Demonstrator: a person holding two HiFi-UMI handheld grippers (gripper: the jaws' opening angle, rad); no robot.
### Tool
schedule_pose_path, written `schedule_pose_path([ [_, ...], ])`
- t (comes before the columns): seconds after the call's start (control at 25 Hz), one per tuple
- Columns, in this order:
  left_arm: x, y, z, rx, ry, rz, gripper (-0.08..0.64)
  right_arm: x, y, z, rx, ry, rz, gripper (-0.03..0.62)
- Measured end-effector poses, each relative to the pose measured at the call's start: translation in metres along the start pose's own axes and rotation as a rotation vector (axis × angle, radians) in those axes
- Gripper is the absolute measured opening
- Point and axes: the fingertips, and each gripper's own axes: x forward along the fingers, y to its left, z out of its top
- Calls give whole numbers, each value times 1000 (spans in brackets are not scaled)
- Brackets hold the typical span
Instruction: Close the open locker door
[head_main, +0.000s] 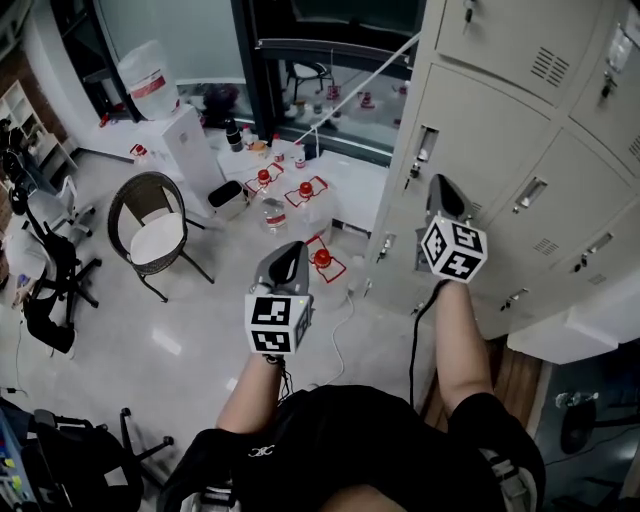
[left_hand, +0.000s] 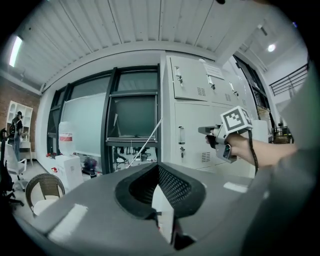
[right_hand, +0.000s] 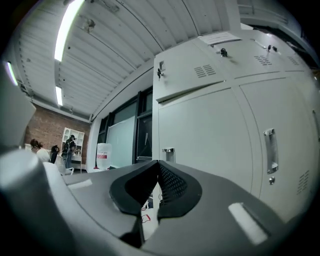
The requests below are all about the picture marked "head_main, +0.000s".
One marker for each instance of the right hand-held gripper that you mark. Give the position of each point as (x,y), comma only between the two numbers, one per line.
(452,247)

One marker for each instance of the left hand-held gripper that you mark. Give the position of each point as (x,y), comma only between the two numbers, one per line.
(277,320)

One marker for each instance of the person's left forearm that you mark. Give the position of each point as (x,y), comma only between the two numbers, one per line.
(252,395)

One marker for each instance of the person's right forearm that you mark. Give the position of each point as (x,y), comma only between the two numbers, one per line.
(462,345)

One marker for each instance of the beige metal locker cabinet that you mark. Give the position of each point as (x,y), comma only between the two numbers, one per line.
(500,130)

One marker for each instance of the white open shelf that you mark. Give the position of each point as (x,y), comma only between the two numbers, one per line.
(30,125)

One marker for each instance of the red-capped water bottle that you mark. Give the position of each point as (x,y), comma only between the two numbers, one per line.
(325,265)
(307,200)
(264,181)

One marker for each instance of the red-labelled lying water bottle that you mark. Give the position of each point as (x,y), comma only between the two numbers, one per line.
(274,215)

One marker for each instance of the small white bin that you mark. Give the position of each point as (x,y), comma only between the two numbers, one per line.
(227,200)

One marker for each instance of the person's black shirt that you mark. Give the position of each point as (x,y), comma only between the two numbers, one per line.
(345,440)

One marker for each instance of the wicker chair with white cushion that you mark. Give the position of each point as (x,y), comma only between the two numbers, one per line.
(155,240)

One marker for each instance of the black flask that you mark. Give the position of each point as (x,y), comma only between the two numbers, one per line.
(233,136)

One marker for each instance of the white water dispenser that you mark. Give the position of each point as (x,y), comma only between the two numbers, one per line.
(192,150)

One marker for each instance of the person's bare leg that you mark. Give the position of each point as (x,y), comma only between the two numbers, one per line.
(360,500)

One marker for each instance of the small red-capped bottle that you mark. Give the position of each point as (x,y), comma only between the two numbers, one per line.
(140,154)

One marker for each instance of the purple potted plant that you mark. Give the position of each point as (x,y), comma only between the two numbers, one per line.
(220,102)

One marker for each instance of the black metal chair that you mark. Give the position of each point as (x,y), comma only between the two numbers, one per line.
(307,75)

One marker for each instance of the black office chair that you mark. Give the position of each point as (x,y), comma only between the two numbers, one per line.
(57,270)

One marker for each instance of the white office chair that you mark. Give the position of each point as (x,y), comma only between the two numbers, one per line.
(65,205)

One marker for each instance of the black swivel chair base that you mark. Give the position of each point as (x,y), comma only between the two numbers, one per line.
(75,455)

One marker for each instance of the large clear water jug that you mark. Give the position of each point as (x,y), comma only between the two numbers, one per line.
(147,80)

